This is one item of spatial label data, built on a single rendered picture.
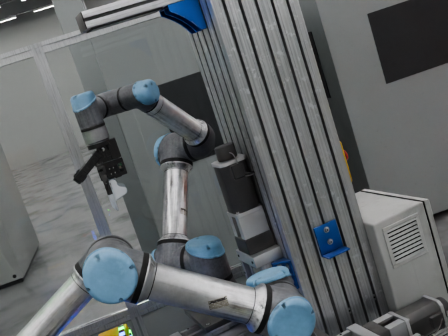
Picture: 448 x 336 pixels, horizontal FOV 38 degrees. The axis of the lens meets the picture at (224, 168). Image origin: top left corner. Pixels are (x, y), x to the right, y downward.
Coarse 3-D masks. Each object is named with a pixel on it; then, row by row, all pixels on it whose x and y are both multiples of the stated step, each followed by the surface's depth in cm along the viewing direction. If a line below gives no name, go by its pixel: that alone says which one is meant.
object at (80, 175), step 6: (96, 150) 196; (90, 156) 198; (96, 156) 194; (90, 162) 194; (96, 162) 195; (84, 168) 194; (90, 168) 195; (78, 174) 194; (84, 174) 195; (78, 180) 194; (84, 180) 196
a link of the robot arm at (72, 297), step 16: (96, 240) 152; (80, 272) 153; (64, 288) 155; (80, 288) 154; (48, 304) 155; (64, 304) 154; (80, 304) 155; (32, 320) 156; (48, 320) 154; (64, 320) 155
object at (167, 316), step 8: (240, 280) 259; (152, 312) 253; (160, 312) 253; (168, 312) 254; (176, 312) 255; (184, 312) 255; (136, 320) 252; (144, 320) 252; (152, 320) 253; (160, 320) 254; (168, 320) 254; (176, 320) 255; (184, 320) 256; (192, 320) 256; (112, 328) 250; (152, 328) 253; (160, 328) 254; (168, 328) 255; (176, 328) 255; (184, 328) 256
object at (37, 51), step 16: (144, 16) 239; (160, 16) 241; (80, 32) 234; (96, 32) 236; (32, 48) 232; (48, 48) 233; (0, 64) 230; (48, 64) 233; (48, 80) 235; (48, 96) 235; (64, 112) 236; (64, 128) 237; (80, 160) 240; (96, 208) 244; (96, 224) 244; (240, 272) 258; (128, 304) 250; (144, 304) 251; (160, 304) 252; (112, 320) 250; (128, 320) 250
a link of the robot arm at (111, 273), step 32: (96, 256) 139; (128, 256) 140; (96, 288) 138; (128, 288) 139; (160, 288) 143; (192, 288) 144; (224, 288) 146; (256, 288) 150; (288, 288) 154; (256, 320) 146; (288, 320) 145
